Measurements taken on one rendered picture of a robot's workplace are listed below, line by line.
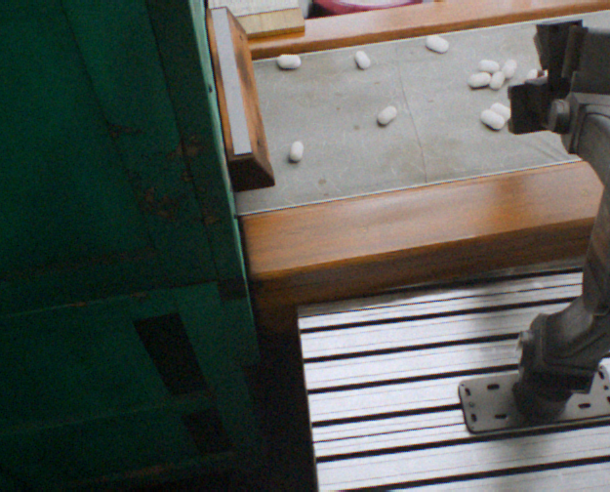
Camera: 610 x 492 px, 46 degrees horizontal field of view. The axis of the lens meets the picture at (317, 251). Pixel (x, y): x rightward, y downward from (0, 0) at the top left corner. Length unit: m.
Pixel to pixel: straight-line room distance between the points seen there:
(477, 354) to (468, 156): 0.30
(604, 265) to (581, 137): 0.21
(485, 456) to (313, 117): 0.55
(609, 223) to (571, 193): 0.44
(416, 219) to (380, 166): 0.12
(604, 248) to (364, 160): 0.53
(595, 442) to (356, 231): 0.41
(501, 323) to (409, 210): 0.20
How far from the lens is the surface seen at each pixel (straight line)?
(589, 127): 0.79
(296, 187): 1.05
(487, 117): 1.14
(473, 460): 0.97
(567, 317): 0.81
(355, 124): 1.13
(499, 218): 1.02
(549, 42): 0.95
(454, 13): 1.29
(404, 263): 0.99
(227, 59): 1.06
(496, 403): 0.99
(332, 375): 0.99
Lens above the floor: 1.59
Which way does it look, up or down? 58 degrees down
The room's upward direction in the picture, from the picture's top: 1 degrees counter-clockwise
